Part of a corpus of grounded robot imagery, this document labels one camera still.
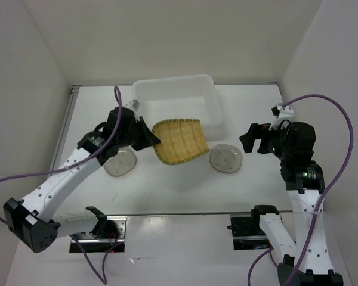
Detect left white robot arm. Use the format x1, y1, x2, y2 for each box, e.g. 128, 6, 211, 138
3, 107, 161, 253

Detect white plastic bin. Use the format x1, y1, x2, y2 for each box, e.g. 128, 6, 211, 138
132, 74, 226, 141

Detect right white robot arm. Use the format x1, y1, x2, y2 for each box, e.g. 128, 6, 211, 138
239, 122, 344, 285

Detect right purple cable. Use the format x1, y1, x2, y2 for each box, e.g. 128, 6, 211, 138
247, 94, 354, 286

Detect bamboo woven tray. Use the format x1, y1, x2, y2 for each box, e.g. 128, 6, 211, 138
152, 119, 209, 166

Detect aluminium table rail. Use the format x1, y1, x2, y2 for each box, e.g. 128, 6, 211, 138
50, 85, 81, 170

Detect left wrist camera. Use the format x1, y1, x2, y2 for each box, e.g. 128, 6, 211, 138
125, 99, 140, 114

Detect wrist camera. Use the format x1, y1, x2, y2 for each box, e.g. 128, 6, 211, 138
125, 99, 140, 114
269, 104, 295, 130

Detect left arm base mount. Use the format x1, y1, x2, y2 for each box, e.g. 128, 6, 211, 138
73, 216, 128, 253

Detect purple cable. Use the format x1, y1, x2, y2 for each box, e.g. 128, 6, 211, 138
247, 94, 354, 286
0, 86, 123, 284

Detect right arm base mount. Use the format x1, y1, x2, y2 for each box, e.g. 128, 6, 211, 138
226, 213, 287, 251

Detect clear glass plate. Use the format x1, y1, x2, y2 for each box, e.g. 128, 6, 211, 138
209, 144, 243, 174
103, 147, 137, 178

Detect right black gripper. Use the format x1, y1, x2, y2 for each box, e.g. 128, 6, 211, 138
239, 118, 292, 160

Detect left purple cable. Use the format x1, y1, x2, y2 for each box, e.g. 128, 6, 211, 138
0, 86, 123, 284

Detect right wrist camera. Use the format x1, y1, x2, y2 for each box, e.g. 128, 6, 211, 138
269, 104, 295, 130

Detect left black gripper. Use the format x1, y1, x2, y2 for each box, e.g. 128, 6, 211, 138
118, 117, 161, 151

